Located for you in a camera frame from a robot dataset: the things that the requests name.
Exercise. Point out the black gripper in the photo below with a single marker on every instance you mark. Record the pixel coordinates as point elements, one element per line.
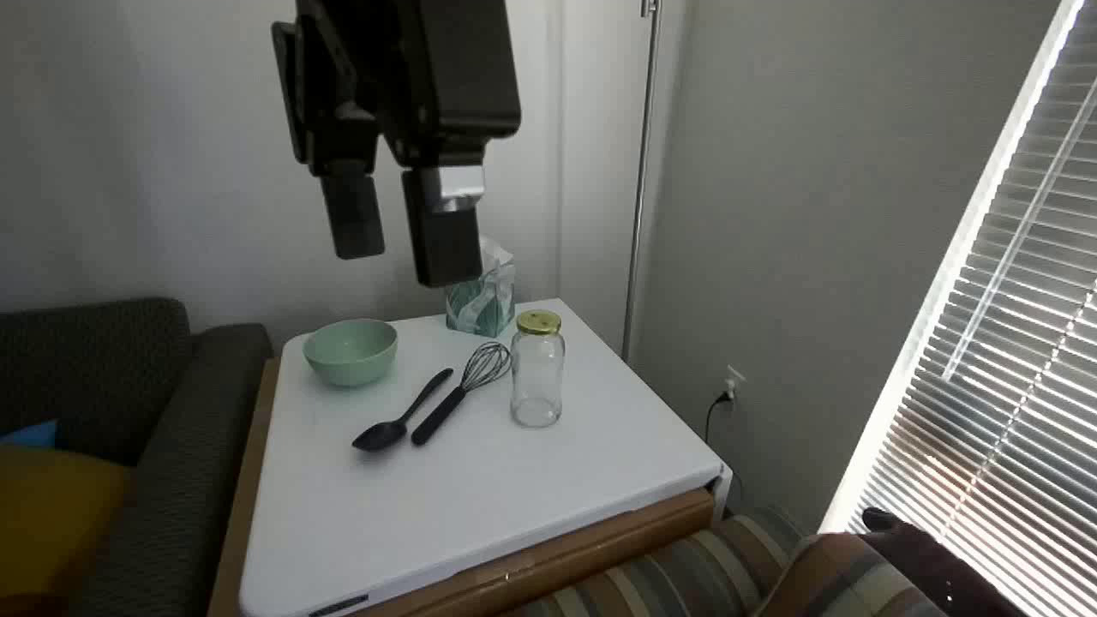
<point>443,183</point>

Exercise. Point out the black plastic spoon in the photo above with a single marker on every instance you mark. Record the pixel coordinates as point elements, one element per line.
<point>384,433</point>

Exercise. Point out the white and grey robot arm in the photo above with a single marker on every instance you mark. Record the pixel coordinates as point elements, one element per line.
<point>433,79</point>

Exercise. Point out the light green bowl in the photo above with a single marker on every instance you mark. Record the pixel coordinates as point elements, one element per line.
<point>349,356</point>

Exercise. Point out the teal patterned tissue box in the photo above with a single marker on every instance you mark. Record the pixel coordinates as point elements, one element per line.
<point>484,304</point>

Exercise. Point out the clear glass jar yellow lid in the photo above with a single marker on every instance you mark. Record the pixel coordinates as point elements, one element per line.
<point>536,379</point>

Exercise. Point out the white table top board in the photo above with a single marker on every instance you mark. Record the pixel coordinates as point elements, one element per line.
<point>339,530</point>

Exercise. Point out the dark grey sofa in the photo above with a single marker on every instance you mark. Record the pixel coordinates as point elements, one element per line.
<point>136,384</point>

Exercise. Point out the wooden table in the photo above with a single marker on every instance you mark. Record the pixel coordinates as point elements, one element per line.
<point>482,588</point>

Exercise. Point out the blue cushion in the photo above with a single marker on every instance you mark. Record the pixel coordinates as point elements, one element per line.
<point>33,438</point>

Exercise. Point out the yellow cushion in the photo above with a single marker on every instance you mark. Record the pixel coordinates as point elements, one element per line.
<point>55,511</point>

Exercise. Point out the striped armchair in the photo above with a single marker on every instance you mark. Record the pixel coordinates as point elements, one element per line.
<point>742,568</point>

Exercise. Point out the white window blinds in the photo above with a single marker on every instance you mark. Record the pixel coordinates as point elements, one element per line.
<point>985,429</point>

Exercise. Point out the dark brown pillow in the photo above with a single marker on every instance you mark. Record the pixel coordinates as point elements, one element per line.
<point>947,580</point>

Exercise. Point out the white wall outlet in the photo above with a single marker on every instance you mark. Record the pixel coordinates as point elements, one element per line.
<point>730,381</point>

